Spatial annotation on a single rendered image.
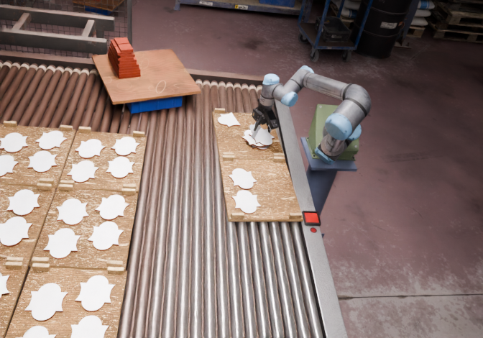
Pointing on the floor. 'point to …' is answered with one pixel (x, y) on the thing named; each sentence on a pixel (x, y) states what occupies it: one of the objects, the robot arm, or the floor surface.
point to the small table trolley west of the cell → (307, 29)
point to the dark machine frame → (70, 43)
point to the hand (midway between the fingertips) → (261, 135)
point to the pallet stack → (456, 7)
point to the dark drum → (383, 15)
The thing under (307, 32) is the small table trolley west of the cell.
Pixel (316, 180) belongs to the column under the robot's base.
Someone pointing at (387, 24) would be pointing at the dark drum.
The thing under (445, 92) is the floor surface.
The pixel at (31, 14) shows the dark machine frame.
